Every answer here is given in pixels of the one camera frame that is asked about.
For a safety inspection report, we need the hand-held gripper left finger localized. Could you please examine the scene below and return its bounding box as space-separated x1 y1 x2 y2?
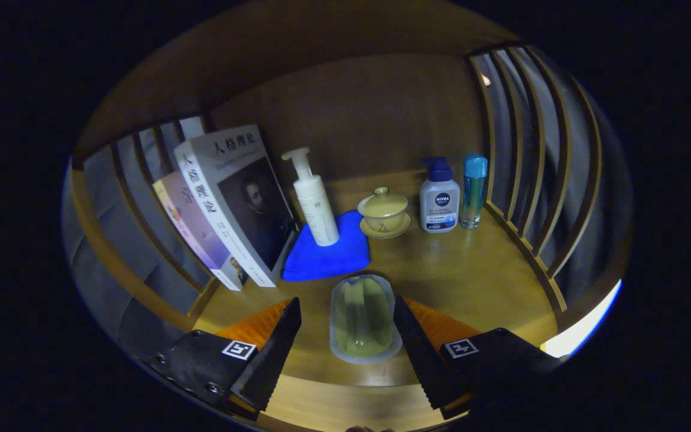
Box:
145 297 302 421

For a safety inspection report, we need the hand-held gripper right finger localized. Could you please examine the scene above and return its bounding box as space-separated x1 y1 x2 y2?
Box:
392 296 568 421

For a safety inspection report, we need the green item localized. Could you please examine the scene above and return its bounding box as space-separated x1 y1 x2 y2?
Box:
329 273 403 365

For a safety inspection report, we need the wooden countertop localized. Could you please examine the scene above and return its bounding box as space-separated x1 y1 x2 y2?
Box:
193 171 562 388

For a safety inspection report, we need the brown wooden cabinet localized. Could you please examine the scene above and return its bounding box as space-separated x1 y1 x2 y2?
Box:
61 0 634 432

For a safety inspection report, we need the folded blue cloth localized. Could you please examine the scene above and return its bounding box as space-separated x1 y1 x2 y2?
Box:
282 209 371 283

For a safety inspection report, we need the yellow saucer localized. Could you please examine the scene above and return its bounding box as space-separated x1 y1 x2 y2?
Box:
360 213 412 240

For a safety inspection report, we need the purple book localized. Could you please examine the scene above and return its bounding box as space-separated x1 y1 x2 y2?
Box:
152 171 247 292

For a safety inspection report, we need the thick white book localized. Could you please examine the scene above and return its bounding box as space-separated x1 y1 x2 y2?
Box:
173 124 297 288

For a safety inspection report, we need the yellow lidded teacup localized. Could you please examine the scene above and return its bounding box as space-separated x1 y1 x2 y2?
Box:
357 186 409 233

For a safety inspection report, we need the white bottle with blue pump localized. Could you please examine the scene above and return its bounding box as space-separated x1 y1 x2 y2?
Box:
419 157 461 233

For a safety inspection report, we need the slim teal bottle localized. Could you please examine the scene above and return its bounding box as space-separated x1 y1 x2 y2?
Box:
459 153 489 230

